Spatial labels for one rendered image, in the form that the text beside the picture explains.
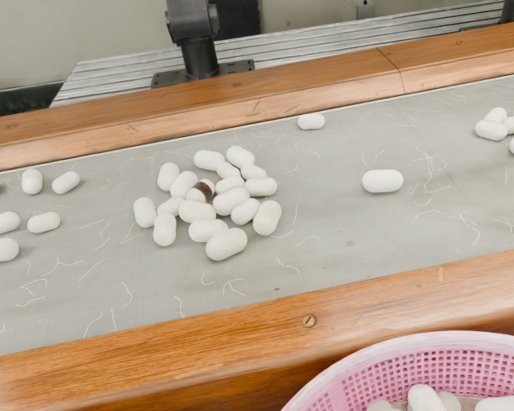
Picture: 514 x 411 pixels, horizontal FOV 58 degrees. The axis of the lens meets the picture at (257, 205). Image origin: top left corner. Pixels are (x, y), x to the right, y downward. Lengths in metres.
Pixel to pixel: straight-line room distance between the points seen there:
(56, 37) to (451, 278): 2.52
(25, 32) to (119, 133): 2.17
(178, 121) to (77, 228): 0.19
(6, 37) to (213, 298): 2.51
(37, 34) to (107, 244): 2.33
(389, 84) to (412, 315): 0.38
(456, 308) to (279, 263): 0.14
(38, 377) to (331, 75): 0.48
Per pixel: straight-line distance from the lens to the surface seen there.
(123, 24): 2.61
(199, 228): 0.42
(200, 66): 0.90
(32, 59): 2.81
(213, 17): 0.87
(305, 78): 0.64
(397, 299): 0.34
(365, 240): 0.42
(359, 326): 0.32
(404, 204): 0.46
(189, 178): 0.48
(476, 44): 0.73
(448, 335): 0.32
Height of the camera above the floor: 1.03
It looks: 38 degrees down
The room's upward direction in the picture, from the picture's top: 9 degrees counter-clockwise
